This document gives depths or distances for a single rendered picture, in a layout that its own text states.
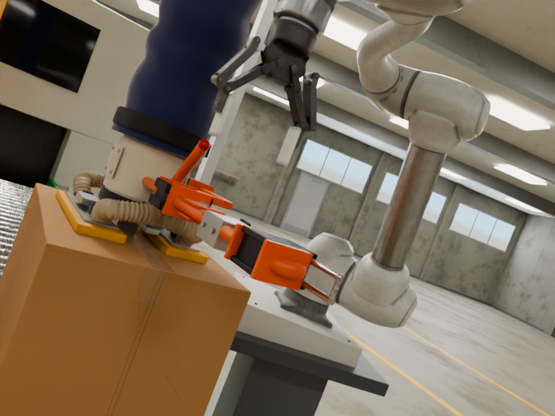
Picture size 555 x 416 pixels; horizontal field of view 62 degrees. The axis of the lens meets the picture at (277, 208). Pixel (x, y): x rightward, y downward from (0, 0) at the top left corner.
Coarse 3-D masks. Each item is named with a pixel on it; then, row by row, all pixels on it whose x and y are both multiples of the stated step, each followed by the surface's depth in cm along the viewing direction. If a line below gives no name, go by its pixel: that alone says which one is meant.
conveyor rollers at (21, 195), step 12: (0, 180) 318; (0, 192) 281; (12, 192) 293; (24, 192) 305; (0, 204) 252; (12, 204) 263; (24, 204) 274; (0, 216) 229; (12, 216) 239; (0, 228) 213; (12, 228) 217; (0, 240) 198; (12, 240) 201; (0, 252) 183; (0, 264) 168; (0, 276) 160
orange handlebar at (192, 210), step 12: (144, 180) 101; (204, 192) 123; (180, 204) 81; (192, 204) 77; (204, 204) 81; (216, 204) 125; (228, 204) 127; (192, 216) 76; (228, 228) 66; (228, 240) 65; (276, 264) 55; (288, 264) 55; (300, 264) 56; (288, 276) 55; (300, 276) 56
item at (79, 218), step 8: (56, 192) 116; (64, 192) 115; (88, 192) 110; (64, 200) 106; (72, 200) 106; (64, 208) 102; (72, 208) 100; (80, 208) 101; (88, 208) 104; (72, 216) 94; (80, 216) 95; (88, 216) 95; (72, 224) 92; (80, 224) 89; (88, 224) 91; (96, 224) 93; (104, 224) 94; (112, 224) 97; (80, 232) 89; (88, 232) 90; (96, 232) 91; (104, 232) 91; (112, 232) 92; (120, 232) 94; (112, 240) 93; (120, 240) 93
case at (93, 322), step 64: (64, 256) 77; (128, 256) 86; (0, 320) 95; (64, 320) 79; (128, 320) 84; (192, 320) 90; (0, 384) 76; (64, 384) 81; (128, 384) 87; (192, 384) 93
